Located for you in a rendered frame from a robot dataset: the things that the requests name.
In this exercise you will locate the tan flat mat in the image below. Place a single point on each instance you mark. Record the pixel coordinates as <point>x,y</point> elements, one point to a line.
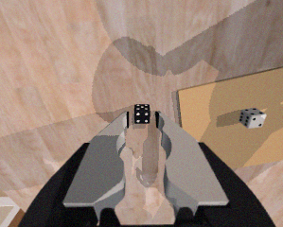
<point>210,113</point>

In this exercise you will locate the black die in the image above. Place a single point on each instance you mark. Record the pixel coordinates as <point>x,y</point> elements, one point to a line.
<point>141,113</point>

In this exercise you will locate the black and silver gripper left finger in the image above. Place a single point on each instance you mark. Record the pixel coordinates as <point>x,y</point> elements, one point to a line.
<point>93,178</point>

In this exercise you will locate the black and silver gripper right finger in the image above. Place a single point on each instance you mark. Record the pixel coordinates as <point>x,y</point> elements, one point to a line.
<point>197,178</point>

